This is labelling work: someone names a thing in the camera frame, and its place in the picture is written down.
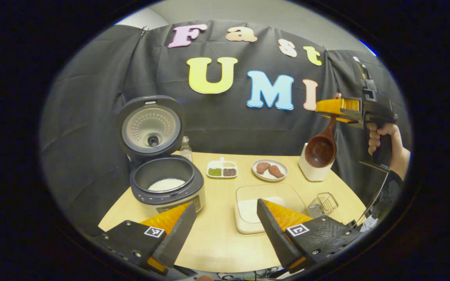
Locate white divided bean dish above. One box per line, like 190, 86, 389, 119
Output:
206, 157, 238, 179

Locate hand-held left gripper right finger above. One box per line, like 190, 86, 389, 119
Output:
257, 198, 362, 274

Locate right hand-held gripper cable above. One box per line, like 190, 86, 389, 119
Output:
356, 160, 390, 228

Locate white rice pile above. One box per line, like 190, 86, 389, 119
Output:
148, 178, 186, 192
237, 196, 288, 224

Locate grey silver rice cooker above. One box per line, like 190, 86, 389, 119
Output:
116, 95, 206, 217

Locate small glass bottle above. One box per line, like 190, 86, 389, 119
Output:
180, 136, 193, 162

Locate white toaster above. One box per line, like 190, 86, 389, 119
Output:
298, 142, 335, 182

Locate metal wire chopstick holder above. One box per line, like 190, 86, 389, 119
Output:
306, 192, 339, 219

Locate black backdrop cloth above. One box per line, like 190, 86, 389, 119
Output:
39, 20, 411, 235

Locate white round plate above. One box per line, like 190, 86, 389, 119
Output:
252, 159, 288, 182

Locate brown wooden spoon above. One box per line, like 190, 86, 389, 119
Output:
304, 93, 343, 169

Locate clear rice tray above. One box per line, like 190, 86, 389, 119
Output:
234, 183, 307, 235

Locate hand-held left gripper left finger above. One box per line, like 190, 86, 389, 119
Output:
94, 202, 197, 277

